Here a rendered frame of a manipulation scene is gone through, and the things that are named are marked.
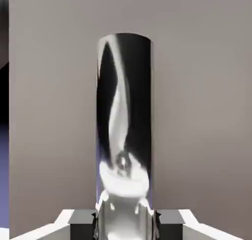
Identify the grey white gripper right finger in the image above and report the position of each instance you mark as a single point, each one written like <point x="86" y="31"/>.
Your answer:
<point x="170" y="222"/>

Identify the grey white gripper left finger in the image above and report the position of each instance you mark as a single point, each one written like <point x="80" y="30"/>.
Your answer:
<point x="81" y="222"/>

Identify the grey painted cabinet door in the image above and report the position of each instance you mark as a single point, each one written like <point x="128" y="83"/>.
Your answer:
<point x="196" y="106"/>

